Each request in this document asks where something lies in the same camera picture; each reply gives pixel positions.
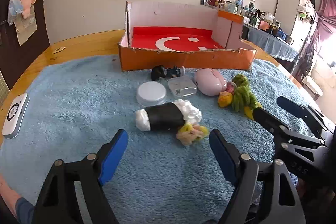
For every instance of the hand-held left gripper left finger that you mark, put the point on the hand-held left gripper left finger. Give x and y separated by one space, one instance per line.
115 158

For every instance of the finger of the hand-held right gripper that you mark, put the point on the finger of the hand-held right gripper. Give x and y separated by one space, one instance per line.
291 107
266 117

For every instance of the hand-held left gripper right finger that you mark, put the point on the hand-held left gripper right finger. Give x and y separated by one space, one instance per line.
223 158

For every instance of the green and yellow scrunchie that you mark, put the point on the green and yellow scrunchie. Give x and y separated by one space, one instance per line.
242 99

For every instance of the pastel yellow pink scrunchie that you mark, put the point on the pastel yellow pink scrunchie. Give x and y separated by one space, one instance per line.
190 133

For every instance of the yellow-haired toy figure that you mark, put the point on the yellow-haired toy figure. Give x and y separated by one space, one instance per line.
225 100

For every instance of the pink egg-shaped case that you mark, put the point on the pink egg-shaped case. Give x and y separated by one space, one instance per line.
210 82

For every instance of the white round lid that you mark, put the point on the white round lid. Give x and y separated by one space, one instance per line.
151 94

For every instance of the clear plastic case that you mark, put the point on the clear plastic case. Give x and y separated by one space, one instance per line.
182 86

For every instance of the dark-haired toy figure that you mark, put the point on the dark-haired toy figure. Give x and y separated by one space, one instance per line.
158 73

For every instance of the orange cardboard box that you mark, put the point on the orange cardboard box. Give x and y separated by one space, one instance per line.
183 61

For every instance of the person's left forearm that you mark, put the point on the person's left forearm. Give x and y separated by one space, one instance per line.
10 197

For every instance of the blue fluffy towel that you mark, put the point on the blue fluffy towel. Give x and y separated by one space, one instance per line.
78 108

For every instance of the side table with blue cloth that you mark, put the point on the side table with blue cloth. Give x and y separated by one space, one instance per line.
270 43

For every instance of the group of bottles and jars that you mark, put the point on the group of bottles and jars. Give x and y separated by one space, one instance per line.
265 20

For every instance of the pink curtain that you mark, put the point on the pink curtain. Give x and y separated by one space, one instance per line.
324 19

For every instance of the white cabinet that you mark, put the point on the white cabinet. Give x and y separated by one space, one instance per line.
288 3

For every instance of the white rectangular device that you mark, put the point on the white rectangular device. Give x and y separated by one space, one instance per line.
14 116

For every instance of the small beige sticker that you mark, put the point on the small beige sticker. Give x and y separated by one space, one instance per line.
57 50

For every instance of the dark brown door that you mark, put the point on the dark brown door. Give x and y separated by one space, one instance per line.
15 61

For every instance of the beige paper bag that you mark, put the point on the beige paper bag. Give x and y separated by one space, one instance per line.
25 29

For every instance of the pale pink plush toy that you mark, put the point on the pale pink plush toy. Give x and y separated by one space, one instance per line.
26 5

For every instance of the blue plastic pouch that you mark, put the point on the blue plastic pouch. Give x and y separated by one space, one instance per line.
13 8

